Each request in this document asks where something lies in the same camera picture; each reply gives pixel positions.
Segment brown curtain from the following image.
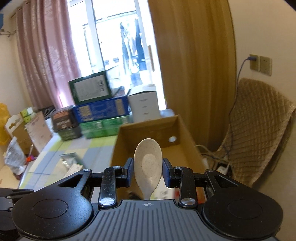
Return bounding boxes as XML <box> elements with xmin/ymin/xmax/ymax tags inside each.
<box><xmin>149</xmin><ymin>1</ymin><xmax>236</xmax><ymax>151</ymax></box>

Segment pink white paper envelope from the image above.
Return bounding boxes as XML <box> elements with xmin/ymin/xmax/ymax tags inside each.
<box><xmin>25</xmin><ymin>111</ymin><xmax>52</xmax><ymax>153</ymax></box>

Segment brown white hanger box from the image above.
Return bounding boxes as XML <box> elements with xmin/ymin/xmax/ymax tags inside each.
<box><xmin>5</xmin><ymin>113</ymin><xmax>39</xmax><ymax>157</ymax></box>

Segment checked tablecloth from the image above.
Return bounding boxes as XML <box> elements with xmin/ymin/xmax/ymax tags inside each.
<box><xmin>18</xmin><ymin>134</ymin><xmax>117</xmax><ymax>191</ymax></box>

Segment green wrapped carton pack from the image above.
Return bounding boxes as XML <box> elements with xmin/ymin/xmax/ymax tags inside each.
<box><xmin>79</xmin><ymin>115</ymin><xmax>132</xmax><ymax>138</ymax></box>

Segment blue milk carton box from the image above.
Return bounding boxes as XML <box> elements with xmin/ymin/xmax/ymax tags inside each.
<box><xmin>73</xmin><ymin>95</ymin><xmax>130</xmax><ymax>123</ymax></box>

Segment white power strip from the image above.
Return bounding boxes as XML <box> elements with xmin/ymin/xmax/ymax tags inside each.
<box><xmin>195</xmin><ymin>144</ymin><xmax>233</xmax><ymax>179</ymax></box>

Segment brown cardboard box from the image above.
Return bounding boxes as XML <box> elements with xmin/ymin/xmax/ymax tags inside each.
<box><xmin>111</xmin><ymin>115</ymin><xmax>205</xmax><ymax>173</ymax></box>

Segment quilted beige chair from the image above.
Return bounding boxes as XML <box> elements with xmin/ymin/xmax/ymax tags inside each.
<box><xmin>221</xmin><ymin>78</ymin><xmax>295</xmax><ymax>187</ymax></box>

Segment pink curtain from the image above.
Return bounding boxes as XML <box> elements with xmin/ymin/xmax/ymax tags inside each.
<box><xmin>16</xmin><ymin>1</ymin><xmax>81</xmax><ymax>108</ymax></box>

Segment beige plastic spoon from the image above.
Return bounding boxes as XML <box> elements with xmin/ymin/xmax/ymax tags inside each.
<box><xmin>133</xmin><ymin>138</ymin><xmax>163</xmax><ymax>200</ymax></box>

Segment green tissue packs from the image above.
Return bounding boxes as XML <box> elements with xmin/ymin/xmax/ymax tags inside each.
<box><xmin>20</xmin><ymin>106</ymin><xmax>38</xmax><ymax>123</ymax></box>

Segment black charger wall cable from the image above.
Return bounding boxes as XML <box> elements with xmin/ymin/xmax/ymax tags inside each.
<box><xmin>225</xmin><ymin>56</ymin><xmax>256</xmax><ymax>160</ymax></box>

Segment wall power socket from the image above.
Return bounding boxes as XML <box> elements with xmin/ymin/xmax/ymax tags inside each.
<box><xmin>248</xmin><ymin>54</ymin><xmax>259</xmax><ymax>72</ymax></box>

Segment dark green top carton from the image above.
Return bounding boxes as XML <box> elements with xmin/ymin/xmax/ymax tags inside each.
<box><xmin>68</xmin><ymin>71</ymin><xmax>113</xmax><ymax>105</ymax></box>

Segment silver green tea bag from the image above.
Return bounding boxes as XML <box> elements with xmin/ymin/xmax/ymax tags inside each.
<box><xmin>60</xmin><ymin>153</ymin><xmax>83</xmax><ymax>169</ymax></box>

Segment yellow plastic bag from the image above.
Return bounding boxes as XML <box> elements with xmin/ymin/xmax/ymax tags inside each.
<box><xmin>0</xmin><ymin>103</ymin><xmax>11</xmax><ymax>146</ymax></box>

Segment black Honglu food container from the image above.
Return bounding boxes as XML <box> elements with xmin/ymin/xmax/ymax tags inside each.
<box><xmin>51</xmin><ymin>105</ymin><xmax>82</xmax><ymax>141</ymax></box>

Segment slim white green medicine box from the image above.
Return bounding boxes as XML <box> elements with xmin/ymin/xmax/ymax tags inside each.
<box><xmin>64</xmin><ymin>164</ymin><xmax>83</xmax><ymax>178</ymax></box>

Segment grey printed plastic bag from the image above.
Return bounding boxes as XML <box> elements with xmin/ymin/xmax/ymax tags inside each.
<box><xmin>4</xmin><ymin>137</ymin><xmax>26</xmax><ymax>175</ymax></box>

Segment white tall box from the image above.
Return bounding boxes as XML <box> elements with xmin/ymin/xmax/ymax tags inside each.
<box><xmin>127</xmin><ymin>84</ymin><xmax>161</xmax><ymax>123</ymax></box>

